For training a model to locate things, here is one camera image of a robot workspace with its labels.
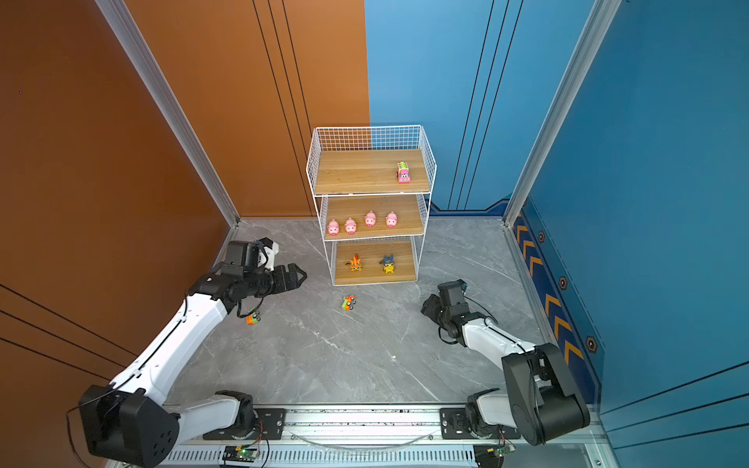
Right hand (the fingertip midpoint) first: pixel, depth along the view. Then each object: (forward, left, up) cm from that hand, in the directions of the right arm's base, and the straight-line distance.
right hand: (426, 307), depth 92 cm
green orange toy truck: (-4, +55, 0) cm, 55 cm away
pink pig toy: (+12, +27, +24) cm, 39 cm away
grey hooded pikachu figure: (+15, +12, +3) cm, 19 cm away
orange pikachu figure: (+15, +23, +4) cm, 28 cm away
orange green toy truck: (+2, +25, 0) cm, 25 cm away
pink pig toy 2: (+13, +23, +24) cm, 35 cm away
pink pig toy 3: (+15, +17, +25) cm, 34 cm away
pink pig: (+15, +11, +25) cm, 31 cm away
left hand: (+1, +38, +17) cm, 41 cm away
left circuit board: (-38, +49, -4) cm, 62 cm away
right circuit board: (-38, -13, -5) cm, 40 cm away
